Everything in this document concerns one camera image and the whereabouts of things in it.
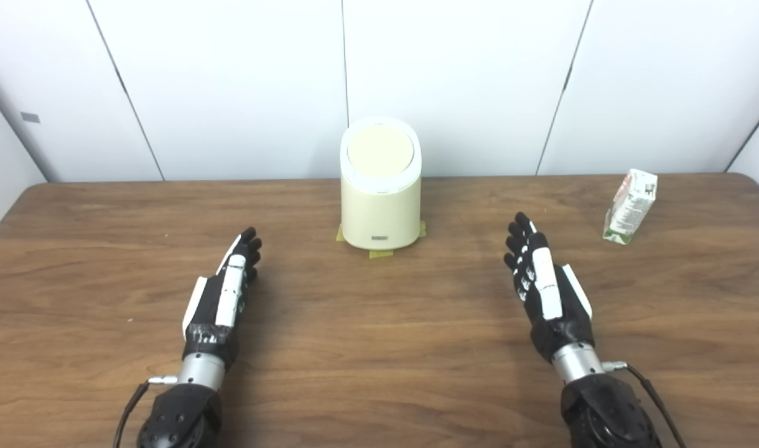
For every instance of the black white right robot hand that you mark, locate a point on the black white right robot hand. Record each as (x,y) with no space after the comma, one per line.
(549,292)

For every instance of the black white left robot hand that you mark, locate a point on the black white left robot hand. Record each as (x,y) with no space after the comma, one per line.
(229,292)

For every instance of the white green milk carton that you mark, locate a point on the white green milk carton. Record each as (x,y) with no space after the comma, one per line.
(628,208)

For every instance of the cream-colored round bin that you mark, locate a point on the cream-colored round bin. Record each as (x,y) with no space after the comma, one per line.
(379,214)

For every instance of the cream round bin lid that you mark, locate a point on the cream round bin lid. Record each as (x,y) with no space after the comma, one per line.
(380,150)

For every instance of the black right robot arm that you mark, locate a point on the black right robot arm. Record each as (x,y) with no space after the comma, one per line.
(603,414)

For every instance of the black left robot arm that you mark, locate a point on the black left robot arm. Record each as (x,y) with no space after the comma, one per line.
(183,417)

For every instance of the small grey wall tag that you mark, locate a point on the small grey wall tag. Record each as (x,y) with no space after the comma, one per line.
(30,117)

